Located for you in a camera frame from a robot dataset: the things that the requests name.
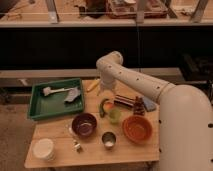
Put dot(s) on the orange bowl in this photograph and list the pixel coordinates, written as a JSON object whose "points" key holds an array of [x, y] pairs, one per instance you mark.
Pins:
{"points": [[137, 129]]}

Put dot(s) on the small metal cup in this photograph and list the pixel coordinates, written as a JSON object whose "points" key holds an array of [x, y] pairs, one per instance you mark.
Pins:
{"points": [[108, 140]]}

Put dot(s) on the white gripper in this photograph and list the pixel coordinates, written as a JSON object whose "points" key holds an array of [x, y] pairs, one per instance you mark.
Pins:
{"points": [[107, 83]]}

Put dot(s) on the light green cup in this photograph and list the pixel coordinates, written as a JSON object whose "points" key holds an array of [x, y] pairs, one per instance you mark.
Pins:
{"points": [[114, 116]]}

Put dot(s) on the orange fruit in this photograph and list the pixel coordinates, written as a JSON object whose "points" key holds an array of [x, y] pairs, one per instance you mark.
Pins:
{"points": [[108, 106]]}

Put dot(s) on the blue sponge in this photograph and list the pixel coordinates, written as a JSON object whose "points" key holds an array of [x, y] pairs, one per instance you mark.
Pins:
{"points": [[148, 104]]}

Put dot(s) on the purple bowl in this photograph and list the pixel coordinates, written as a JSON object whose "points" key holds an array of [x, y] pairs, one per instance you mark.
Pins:
{"points": [[84, 125]]}

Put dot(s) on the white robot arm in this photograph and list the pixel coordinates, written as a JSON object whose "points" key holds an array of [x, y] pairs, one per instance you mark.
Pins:
{"points": [[185, 113]]}

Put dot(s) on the white brush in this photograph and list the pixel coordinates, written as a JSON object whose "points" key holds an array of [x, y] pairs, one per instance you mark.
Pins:
{"points": [[48, 90]]}

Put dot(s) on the brown pine cone toy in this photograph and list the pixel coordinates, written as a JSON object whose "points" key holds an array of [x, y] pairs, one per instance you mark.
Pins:
{"points": [[138, 108]]}

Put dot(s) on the green plastic tray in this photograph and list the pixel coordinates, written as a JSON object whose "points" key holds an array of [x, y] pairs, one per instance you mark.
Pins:
{"points": [[44, 107]]}

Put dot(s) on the striped dark box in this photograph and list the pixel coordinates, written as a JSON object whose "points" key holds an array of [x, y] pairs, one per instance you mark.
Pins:
{"points": [[122, 100]]}

